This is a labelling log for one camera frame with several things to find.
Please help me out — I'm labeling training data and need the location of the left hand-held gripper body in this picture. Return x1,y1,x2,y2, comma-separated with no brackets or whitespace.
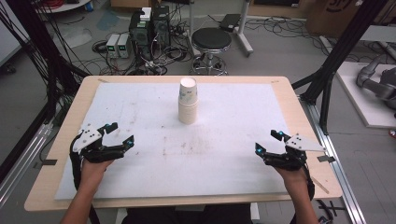
69,122,126,163

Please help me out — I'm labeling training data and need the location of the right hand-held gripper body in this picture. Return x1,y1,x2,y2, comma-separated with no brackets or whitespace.
262,133,327,172

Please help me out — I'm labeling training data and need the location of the stack of white paper cups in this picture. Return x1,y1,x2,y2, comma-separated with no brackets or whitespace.
177,96,200,126

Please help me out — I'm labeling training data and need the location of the printed paper cup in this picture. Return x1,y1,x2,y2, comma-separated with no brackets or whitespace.
178,77,199,105

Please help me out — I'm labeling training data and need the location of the person's right hand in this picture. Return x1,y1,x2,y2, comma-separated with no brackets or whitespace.
273,166,309,188

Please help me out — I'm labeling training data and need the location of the person's left hand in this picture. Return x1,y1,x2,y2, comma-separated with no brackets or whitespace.
79,160,114,189

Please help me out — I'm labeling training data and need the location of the thin wooden stick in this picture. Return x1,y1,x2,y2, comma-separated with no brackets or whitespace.
310,176,330,195

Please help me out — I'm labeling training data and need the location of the white table mat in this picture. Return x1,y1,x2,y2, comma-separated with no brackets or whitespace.
54,81,290,201

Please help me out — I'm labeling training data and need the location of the white board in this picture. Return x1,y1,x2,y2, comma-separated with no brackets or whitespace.
334,61,396,130

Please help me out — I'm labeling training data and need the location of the grey bench power supply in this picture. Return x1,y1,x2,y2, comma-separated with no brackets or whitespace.
116,33,132,60
106,33,121,60

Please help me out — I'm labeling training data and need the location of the person's dark clothing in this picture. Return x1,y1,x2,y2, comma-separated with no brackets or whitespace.
120,203,252,224

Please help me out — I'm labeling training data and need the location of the black computer tower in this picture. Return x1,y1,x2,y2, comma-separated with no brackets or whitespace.
151,5,172,49
128,10,154,62

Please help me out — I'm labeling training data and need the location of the white metal stand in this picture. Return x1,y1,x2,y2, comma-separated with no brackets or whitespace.
186,0,255,58

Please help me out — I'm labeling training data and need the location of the black round stool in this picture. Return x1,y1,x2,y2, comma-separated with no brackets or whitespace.
190,27,233,77

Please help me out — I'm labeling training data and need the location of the cardboard box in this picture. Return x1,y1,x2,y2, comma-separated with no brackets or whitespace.
304,0,396,39

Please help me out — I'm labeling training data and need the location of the aluminium rail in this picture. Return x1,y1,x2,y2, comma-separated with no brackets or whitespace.
299,95,368,224
0,122,54,208

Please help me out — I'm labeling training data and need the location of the tangle of floor cables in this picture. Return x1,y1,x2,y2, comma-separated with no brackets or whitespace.
91,12,200,77

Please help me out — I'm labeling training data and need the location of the black metal frame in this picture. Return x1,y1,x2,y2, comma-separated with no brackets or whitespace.
0,0,92,185
291,0,386,135

